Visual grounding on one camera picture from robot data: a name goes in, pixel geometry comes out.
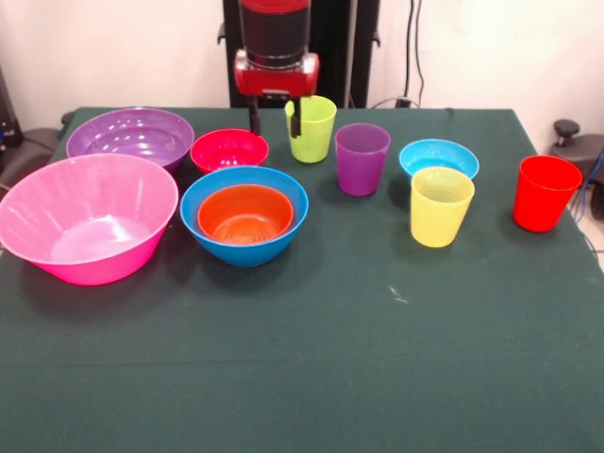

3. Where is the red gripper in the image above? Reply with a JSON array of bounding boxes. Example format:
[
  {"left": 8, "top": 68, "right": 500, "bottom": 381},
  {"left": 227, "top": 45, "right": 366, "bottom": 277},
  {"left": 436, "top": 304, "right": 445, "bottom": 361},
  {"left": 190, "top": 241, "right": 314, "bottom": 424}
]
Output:
[{"left": 234, "top": 49, "right": 321, "bottom": 140}]

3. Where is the small crimson bowl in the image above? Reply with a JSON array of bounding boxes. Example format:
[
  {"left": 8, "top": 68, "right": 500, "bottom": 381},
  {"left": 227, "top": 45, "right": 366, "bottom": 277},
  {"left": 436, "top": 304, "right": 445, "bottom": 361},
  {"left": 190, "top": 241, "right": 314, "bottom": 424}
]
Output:
[{"left": 190, "top": 128, "right": 271, "bottom": 176}]

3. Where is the small orange bowl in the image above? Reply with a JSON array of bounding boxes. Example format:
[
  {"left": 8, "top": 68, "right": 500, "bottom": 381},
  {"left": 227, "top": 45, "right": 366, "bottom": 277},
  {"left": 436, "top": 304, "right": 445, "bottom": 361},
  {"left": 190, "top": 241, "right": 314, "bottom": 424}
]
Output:
[{"left": 196, "top": 184, "right": 295, "bottom": 246}]

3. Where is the purple cup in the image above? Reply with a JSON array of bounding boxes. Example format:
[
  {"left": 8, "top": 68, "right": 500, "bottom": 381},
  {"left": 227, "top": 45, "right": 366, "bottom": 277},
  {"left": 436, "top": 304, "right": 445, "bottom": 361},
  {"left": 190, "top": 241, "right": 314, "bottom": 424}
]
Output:
[{"left": 335, "top": 123, "right": 392, "bottom": 198}]

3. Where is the large blue bowl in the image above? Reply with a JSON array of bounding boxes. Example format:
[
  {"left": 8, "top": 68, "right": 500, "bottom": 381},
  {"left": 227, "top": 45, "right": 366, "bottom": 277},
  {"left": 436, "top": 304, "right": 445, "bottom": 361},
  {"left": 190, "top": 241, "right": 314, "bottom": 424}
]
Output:
[{"left": 179, "top": 166, "right": 310, "bottom": 269}]

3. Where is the large purple bowl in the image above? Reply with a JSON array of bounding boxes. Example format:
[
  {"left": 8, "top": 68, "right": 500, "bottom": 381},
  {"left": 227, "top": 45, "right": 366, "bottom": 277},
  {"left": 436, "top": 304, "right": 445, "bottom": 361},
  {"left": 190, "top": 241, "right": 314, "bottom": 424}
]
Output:
[{"left": 65, "top": 107, "right": 195, "bottom": 175}]

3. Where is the green cup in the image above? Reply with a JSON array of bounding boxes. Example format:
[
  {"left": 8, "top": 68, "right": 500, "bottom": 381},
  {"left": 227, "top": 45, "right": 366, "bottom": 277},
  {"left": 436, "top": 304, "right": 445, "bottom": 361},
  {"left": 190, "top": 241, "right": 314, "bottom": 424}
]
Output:
[{"left": 284, "top": 94, "right": 338, "bottom": 164}]

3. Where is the small light blue bowl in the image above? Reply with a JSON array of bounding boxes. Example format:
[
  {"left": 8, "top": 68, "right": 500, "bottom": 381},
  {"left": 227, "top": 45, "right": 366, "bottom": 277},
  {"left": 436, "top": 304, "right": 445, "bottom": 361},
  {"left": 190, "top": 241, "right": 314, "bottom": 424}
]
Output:
[{"left": 398, "top": 139, "right": 480, "bottom": 183}]

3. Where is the yellow cup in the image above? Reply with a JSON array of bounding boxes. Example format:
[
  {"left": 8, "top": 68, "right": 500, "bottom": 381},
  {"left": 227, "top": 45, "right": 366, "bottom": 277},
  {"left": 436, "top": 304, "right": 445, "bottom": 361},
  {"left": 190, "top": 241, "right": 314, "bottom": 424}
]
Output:
[{"left": 410, "top": 167, "right": 476, "bottom": 248}]

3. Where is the large pink bowl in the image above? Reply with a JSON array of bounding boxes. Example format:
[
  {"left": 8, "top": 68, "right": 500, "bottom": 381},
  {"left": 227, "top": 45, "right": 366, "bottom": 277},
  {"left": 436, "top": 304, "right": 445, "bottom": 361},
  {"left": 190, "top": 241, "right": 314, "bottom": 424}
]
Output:
[{"left": 0, "top": 153, "right": 180, "bottom": 287}]

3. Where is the dark green table cloth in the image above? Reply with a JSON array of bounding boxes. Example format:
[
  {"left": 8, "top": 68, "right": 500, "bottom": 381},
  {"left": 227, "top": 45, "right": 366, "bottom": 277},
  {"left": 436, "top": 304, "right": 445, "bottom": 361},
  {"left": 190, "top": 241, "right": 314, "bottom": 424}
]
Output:
[{"left": 0, "top": 106, "right": 604, "bottom": 453}]

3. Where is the black equipment box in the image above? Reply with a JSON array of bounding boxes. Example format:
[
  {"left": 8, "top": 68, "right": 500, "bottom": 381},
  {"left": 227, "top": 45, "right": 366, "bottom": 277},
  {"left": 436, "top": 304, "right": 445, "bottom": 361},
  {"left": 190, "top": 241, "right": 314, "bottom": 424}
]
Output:
[{"left": 0, "top": 65, "right": 23, "bottom": 152}]

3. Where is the red cup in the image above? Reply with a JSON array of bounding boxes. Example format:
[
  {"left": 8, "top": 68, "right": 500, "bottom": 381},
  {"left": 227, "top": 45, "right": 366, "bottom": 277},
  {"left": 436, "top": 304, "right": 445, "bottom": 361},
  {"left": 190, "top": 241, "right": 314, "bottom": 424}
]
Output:
[{"left": 512, "top": 155, "right": 584, "bottom": 233}]

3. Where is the black knob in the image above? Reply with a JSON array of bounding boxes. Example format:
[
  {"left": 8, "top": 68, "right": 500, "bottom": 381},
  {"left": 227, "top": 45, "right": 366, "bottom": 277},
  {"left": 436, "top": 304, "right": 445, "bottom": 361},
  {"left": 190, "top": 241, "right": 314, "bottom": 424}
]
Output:
[{"left": 553, "top": 119, "right": 580, "bottom": 146}]

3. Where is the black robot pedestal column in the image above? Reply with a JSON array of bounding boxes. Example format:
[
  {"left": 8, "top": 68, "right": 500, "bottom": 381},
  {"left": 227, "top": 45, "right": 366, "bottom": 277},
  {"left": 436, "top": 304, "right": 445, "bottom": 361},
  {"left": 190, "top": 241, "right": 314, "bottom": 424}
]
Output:
[{"left": 217, "top": 0, "right": 381, "bottom": 109}]

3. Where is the black wall cable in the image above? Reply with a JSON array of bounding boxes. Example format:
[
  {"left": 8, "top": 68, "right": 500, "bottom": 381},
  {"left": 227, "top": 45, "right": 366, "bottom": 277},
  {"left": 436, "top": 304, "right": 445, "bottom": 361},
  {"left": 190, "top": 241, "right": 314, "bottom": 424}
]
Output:
[{"left": 404, "top": 0, "right": 426, "bottom": 108}]

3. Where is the black pedestal leg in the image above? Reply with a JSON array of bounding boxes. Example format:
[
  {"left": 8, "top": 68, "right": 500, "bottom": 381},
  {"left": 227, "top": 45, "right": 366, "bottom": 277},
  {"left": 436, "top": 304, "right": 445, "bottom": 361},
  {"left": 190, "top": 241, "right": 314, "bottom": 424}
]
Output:
[
  {"left": 548, "top": 134, "right": 604, "bottom": 199},
  {"left": 0, "top": 127, "right": 62, "bottom": 190}
]

